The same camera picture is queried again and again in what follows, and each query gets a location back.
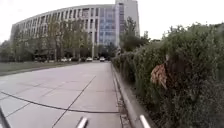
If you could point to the grey concrete slab pavement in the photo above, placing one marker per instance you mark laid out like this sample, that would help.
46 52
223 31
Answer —
66 90

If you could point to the grey concrete kerb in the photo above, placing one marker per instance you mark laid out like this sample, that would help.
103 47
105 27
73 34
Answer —
128 100

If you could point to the dark car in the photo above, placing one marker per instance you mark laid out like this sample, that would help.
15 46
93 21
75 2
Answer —
75 59

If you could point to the grass lawn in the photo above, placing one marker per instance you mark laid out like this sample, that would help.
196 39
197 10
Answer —
23 66

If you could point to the large curved grey building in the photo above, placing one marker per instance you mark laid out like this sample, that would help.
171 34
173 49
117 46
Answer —
103 23

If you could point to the white car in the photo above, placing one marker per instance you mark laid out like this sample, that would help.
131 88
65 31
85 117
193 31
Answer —
89 59
64 59
102 59

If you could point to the row of trees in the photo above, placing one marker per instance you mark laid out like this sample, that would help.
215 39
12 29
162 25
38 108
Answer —
56 40

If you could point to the robot's own part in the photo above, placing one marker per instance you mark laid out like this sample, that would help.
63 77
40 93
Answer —
82 122
144 121

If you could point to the green hedge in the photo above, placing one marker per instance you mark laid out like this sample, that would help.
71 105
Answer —
180 66

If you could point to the dark green tree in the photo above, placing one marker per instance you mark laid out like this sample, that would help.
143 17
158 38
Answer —
130 35

